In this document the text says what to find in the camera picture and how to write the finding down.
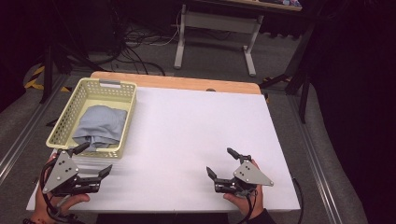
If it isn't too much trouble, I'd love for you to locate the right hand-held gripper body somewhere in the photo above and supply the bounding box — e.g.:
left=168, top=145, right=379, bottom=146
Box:
left=214, top=154, right=276, bottom=198

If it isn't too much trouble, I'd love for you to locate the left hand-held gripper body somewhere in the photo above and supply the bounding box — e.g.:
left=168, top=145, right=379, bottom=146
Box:
left=42, top=149, right=102, bottom=198

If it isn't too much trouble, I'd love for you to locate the light blue garment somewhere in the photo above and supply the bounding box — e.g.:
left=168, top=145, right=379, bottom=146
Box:
left=72, top=105, right=129, bottom=153

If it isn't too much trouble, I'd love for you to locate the yellow perforated plastic basket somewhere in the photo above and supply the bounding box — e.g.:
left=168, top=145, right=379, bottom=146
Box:
left=45, top=77, right=138, bottom=160

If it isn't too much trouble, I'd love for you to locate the person's right hand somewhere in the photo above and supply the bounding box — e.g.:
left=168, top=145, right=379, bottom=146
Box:
left=222, top=186, right=265, bottom=220

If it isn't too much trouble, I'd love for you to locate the person's left hand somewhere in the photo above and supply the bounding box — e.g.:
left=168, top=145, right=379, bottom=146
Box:
left=30, top=154, right=92, bottom=224

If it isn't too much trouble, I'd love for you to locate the white table cover sheet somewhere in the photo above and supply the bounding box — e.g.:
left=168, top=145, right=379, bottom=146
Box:
left=26, top=86, right=302, bottom=214

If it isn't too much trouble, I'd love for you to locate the black tripod stand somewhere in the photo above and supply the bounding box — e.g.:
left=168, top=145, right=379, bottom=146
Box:
left=39, top=0, right=106, bottom=105

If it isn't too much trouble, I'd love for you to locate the black metal stand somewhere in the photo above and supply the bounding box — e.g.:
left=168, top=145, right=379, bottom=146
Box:
left=259, top=22, right=316, bottom=124

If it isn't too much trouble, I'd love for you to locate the desk with white legs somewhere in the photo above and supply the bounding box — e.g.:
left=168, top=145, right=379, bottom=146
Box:
left=172, top=0, right=304, bottom=77

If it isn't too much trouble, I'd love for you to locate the blue pink patterned object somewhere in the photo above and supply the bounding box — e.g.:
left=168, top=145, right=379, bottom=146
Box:
left=280, top=0, right=304, bottom=8

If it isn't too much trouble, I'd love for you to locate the left hand-held gripper cable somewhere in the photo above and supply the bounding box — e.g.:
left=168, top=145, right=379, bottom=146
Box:
left=39, top=158, right=87, bottom=224

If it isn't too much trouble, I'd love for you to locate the hand-held gripper cable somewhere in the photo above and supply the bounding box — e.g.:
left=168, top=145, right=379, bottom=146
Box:
left=39, top=158, right=87, bottom=224
left=237, top=189, right=260, bottom=224

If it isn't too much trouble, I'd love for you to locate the right hand-held gripper cable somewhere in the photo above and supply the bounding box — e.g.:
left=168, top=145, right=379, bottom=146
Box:
left=237, top=189, right=260, bottom=224

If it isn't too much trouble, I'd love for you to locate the aluminium floor rail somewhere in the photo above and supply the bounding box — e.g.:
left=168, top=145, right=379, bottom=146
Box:
left=288, top=92, right=344, bottom=224
left=0, top=74, right=68, bottom=185

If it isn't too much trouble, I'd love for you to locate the thin black hanging cable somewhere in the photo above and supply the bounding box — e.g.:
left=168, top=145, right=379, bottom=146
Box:
left=290, top=175, right=305, bottom=224

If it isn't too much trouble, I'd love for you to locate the black floor cable bundle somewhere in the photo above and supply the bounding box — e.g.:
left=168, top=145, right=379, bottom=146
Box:
left=102, top=0, right=166, bottom=77

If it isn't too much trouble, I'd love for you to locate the white floor cable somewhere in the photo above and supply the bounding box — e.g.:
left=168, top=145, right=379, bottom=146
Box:
left=148, top=8, right=183, bottom=48

